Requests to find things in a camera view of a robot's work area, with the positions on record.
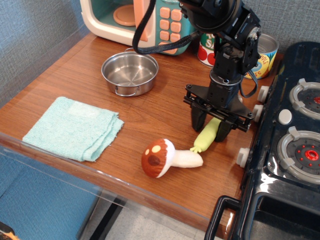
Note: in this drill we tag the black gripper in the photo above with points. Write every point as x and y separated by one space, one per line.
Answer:
220 100

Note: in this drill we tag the spoon with yellow-green handle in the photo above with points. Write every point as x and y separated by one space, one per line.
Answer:
207 136

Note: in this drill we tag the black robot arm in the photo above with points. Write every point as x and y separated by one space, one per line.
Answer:
236 30

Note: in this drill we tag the plush brown mushroom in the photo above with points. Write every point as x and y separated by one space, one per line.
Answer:
161 154

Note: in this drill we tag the tomato sauce can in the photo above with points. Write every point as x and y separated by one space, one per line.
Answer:
206 51

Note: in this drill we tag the pineapple slices can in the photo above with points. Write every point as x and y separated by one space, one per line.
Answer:
267 48

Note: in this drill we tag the small steel pot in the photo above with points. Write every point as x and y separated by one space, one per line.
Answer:
130 74

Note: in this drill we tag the black toy stove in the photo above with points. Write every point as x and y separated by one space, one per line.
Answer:
280 187

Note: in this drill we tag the light blue folded cloth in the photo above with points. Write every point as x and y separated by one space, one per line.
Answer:
75 130

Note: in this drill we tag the toy microwave oven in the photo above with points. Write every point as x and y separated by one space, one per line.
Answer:
166 25

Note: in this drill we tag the orange plate in microwave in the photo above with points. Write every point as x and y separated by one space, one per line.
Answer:
125 16

